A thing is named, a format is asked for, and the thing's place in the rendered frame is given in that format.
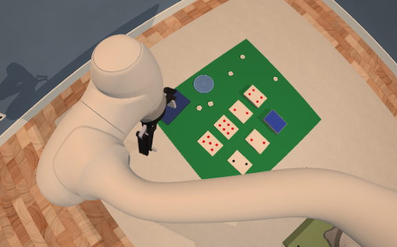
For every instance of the blue-grey round disc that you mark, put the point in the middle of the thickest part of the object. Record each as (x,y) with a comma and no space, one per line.
(203,84)

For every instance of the beige card with black dots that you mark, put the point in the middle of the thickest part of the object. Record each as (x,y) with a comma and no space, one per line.
(239,162)

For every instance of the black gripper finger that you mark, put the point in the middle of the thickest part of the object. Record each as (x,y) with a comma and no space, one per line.
(144,137)
(169,96)

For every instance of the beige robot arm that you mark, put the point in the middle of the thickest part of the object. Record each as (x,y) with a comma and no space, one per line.
(86,159)

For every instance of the green felt playing mat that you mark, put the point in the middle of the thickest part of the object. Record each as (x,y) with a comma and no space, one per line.
(191,124)

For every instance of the beige playing card with red pips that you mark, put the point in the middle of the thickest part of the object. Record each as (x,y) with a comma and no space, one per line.
(257,141)
(241,111)
(226,127)
(210,143)
(255,96)

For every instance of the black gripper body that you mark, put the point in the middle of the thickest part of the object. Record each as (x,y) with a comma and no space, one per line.
(150,124)

